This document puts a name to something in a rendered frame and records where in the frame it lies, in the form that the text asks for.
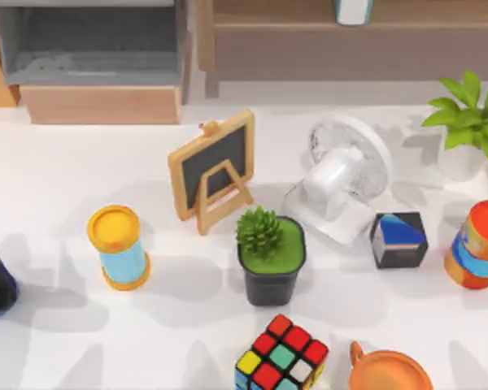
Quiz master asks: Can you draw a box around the wooden framed blackboard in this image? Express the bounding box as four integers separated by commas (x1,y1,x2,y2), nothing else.
167,108,256,236

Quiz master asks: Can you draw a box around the black pot with green plant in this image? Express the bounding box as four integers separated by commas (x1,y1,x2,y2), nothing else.
235,206,307,308

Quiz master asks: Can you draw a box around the white desk fan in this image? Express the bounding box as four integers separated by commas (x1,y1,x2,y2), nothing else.
283,115,394,245

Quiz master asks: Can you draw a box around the yellow and blue can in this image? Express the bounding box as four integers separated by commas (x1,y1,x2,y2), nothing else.
86,204,151,292

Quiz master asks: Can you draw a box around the black and blue cube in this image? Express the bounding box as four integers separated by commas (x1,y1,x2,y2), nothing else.
368,211,429,270

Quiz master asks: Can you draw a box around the multicoloured puzzle cube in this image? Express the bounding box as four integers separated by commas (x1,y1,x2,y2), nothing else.
234,314,330,390

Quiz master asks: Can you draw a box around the pale wooden drawer front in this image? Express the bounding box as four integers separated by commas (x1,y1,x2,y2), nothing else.
19,84,183,125

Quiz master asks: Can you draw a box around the wooden open shelf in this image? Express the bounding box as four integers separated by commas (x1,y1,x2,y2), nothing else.
196,0,488,98

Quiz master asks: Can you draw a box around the white and blue cup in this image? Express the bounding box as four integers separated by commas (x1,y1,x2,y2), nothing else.
333,0,374,27

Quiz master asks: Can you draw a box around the orange cup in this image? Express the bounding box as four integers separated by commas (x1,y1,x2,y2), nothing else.
347,340,434,390

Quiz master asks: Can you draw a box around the white pot with leafy plant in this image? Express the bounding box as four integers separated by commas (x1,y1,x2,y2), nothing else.
420,70,488,182

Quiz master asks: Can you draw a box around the orange and blue can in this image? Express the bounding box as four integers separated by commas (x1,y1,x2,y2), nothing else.
443,198,488,291

